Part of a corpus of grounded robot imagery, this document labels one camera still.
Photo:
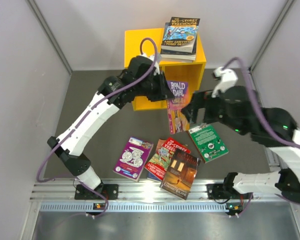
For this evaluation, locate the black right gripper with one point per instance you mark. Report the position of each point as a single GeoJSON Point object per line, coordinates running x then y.
{"type": "Point", "coordinates": [200, 99]}

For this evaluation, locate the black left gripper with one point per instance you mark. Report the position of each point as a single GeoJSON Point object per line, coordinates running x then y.
{"type": "Point", "coordinates": [163, 92]}

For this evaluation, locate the purple Roald Dahl book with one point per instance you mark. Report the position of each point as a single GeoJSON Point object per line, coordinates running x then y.
{"type": "Point", "coordinates": [176, 120]}

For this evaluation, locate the teal paperback book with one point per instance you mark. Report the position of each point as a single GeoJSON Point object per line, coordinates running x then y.
{"type": "Point", "coordinates": [177, 60]}

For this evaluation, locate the dark blue paperback book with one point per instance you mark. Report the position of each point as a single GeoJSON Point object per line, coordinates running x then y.
{"type": "Point", "coordinates": [178, 54]}

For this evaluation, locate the black blue treehouse book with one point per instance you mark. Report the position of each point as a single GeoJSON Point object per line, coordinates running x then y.
{"type": "Point", "coordinates": [180, 34]}

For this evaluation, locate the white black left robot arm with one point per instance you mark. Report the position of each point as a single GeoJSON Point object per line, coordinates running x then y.
{"type": "Point", "coordinates": [142, 78]}

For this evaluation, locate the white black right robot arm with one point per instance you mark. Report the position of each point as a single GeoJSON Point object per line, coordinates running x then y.
{"type": "Point", "coordinates": [263, 143]}

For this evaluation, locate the green red paperback book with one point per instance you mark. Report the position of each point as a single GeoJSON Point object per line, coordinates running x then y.
{"type": "Point", "coordinates": [207, 141]}

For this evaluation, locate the yellow wooden cubby shelf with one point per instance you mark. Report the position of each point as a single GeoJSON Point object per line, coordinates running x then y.
{"type": "Point", "coordinates": [191, 72]}

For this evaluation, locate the red 13-storey treehouse book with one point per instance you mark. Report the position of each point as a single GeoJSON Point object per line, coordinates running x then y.
{"type": "Point", "coordinates": [160, 161]}

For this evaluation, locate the purple white paperback book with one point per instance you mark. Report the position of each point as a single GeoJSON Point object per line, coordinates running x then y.
{"type": "Point", "coordinates": [133, 158]}

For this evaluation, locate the dark orange Edward Tulane book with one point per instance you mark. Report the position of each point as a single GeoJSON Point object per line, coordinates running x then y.
{"type": "Point", "coordinates": [180, 174]}

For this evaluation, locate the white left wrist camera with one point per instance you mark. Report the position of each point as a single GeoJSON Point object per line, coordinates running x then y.
{"type": "Point", "coordinates": [156, 58]}

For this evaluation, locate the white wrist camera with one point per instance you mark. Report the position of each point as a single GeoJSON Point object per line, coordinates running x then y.
{"type": "Point", "coordinates": [156, 58]}
{"type": "Point", "coordinates": [227, 79]}

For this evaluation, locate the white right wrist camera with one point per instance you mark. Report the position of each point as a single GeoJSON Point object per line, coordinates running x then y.
{"type": "Point", "coordinates": [227, 79]}

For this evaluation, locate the aluminium corner frame post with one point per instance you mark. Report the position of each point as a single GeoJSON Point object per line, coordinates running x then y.
{"type": "Point", "coordinates": [288, 5]}

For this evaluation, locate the aluminium mounting rail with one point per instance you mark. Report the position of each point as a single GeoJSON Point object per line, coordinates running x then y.
{"type": "Point", "coordinates": [123, 195]}

